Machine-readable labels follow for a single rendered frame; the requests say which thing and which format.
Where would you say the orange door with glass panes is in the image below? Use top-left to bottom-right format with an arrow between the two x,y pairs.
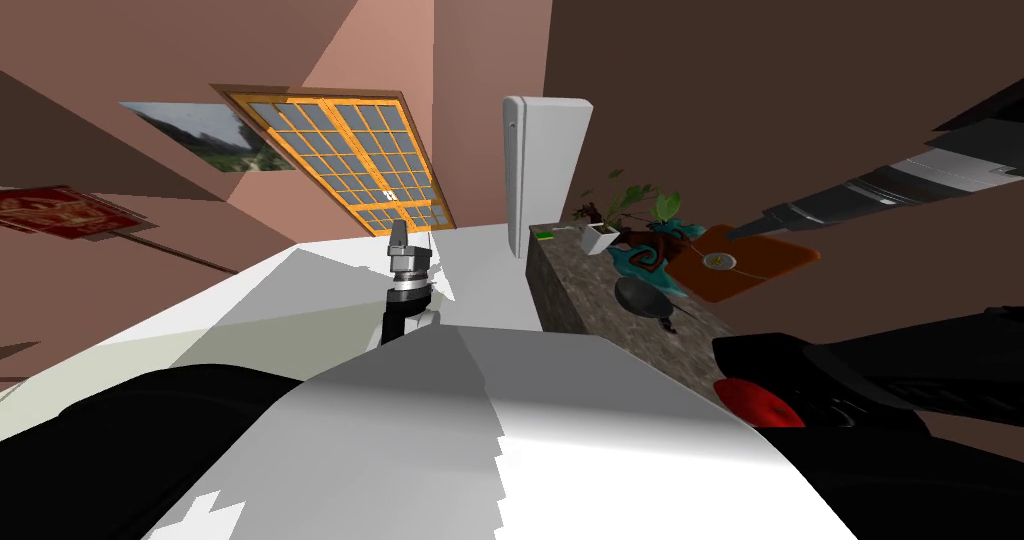
209,83 -> 458,240

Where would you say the white refrigerator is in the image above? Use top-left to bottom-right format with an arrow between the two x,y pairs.
501,95 -> 596,262

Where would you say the green plant in white pot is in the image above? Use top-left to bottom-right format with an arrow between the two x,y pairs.
571,168 -> 686,258

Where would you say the landscape picture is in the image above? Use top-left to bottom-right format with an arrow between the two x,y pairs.
118,100 -> 298,176

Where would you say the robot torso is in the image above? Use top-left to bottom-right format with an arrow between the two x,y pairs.
142,323 -> 859,540

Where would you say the teal and brown figurine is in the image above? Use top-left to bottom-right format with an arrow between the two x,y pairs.
606,218 -> 707,298

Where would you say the black pan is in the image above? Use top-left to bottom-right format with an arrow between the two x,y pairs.
613,275 -> 683,336

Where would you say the red picture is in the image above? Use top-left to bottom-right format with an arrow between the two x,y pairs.
0,185 -> 159,245

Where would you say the orange cutting board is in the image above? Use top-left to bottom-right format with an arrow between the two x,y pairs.
665,223 -> 822,305

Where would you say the red apple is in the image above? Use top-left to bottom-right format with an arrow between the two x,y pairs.
712,376 -> 807,430

